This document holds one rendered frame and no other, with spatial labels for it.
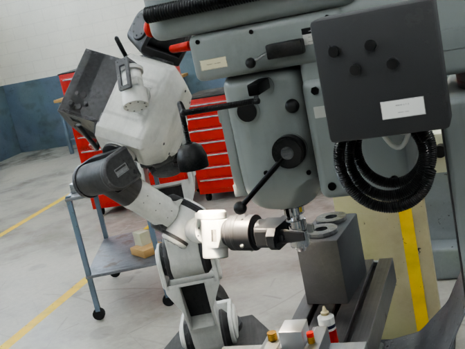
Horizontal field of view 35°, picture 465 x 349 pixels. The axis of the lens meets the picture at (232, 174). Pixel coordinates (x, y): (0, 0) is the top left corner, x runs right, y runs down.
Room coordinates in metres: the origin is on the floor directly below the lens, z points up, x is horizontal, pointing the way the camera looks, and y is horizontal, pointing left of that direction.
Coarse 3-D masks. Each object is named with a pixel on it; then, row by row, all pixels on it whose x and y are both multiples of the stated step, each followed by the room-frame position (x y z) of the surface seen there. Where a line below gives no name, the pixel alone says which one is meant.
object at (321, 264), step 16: (320, 224) 1.96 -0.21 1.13; (336, 224) 1.97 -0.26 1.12; (352, 224) 1.98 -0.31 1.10; (320, 240) 1.86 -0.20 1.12; (336, 240) 1.84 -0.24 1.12; (352, 240) 1.96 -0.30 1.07; (304, 256) 1.88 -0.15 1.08; (320, 256) 1.86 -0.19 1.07; (336, 256) 1.84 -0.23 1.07; (352, 256) 1.94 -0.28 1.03; (304, 272) 1.89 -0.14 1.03; (320, 272) 1.87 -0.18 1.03; (336, 272) 1.85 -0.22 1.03; (352, 272) 1.91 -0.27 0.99; (304, 288) 1.89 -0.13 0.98; (320, 288) 1.87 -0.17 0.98; (336, 288) 1.85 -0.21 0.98; (352, 288) 1.89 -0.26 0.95
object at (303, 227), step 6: (306, 222) 1.63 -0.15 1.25; (288, 228) 1.63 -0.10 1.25; (294, 228) 1.61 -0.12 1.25; (300, 228) 1.61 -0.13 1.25; (306, 228) 1.62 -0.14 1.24; (306, 234) 1.62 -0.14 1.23; (306, 240) 1.62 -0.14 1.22; (294, 246) 1.62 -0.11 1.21; (300, 246) 1.61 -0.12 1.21; (306, 246) 1.61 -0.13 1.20
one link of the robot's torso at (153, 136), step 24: (120, 48) 2.05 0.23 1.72; (96, 72) 2.03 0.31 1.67; (144, 72) 2.00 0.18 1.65; (168, 72) 1.99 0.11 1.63; (72, 96) 2.00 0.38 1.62; (96, 96) 1.98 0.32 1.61; (120, 96) 1.97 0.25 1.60; (168, 96) 1.97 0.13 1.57; (72, 120) 2.02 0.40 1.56; (96, 120) 1.95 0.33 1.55; (120, 120) 1.94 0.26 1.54; (144, 120) 1.93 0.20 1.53; (168, 120) 1.96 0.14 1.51; (96, 144) 2.03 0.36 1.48; (120, 144) 1.93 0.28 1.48; (144, 144) 1.91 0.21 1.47; (168, 144) 1.99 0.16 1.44
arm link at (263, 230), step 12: (240, 216) 1.71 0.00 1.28; (252, 216) 1.69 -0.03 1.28; (240, 228) 1.67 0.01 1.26; (252, 228) 1.67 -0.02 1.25; (264, 228) 1.64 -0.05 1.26; (276, 228) 1.62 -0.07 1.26; (240, 240) 1.67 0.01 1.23; (252, 240) 1.67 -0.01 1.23; (264, 240) 1.63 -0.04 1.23; (276, 240) 1.62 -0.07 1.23
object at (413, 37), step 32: (416, 0) 1.17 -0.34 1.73; (320, 32) 1.21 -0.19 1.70; (352, 32) 1.19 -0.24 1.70; (384, 32) 1.17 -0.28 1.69; (416, 32) 1.16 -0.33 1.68; (320, 64) 1.21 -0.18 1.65; (352, 64) 1.20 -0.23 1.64; (384, 64) 1.18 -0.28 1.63; (416, 64) 1.16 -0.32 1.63; (352, 96) 1.20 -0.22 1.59; (384, 96) 1.18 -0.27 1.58; (416, 96) 1.16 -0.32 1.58; (448, 96) 1.19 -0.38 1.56; (352, 128) 1.20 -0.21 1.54; (384, 128) 1.18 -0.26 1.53; (416, 128) 1.16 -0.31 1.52
